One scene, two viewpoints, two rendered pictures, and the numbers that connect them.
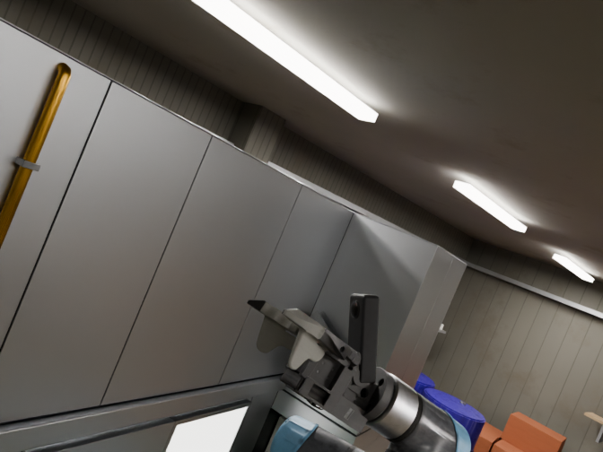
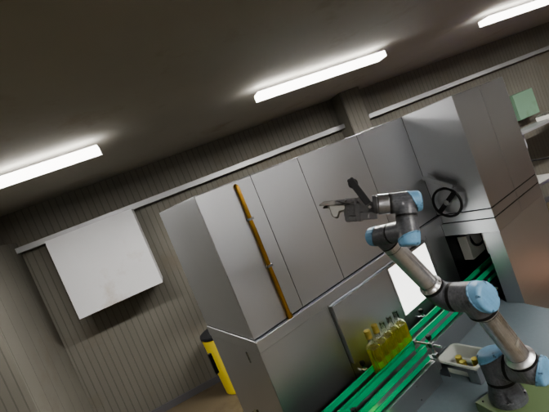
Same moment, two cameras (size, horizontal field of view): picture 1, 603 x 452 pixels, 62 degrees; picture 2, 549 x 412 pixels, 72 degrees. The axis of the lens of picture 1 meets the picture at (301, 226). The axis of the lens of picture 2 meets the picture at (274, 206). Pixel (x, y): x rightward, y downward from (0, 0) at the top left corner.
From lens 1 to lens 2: 0.85 m
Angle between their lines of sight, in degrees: 29
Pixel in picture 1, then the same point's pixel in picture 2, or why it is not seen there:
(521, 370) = not seen: outside the picture
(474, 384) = not seen: outside the picture
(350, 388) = (363, 208)
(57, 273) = (287, 243)
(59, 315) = (299, 255)
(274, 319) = not seen: hidden behind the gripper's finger
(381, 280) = (440, 136)
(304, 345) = (333, 208)
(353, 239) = (412, 129)
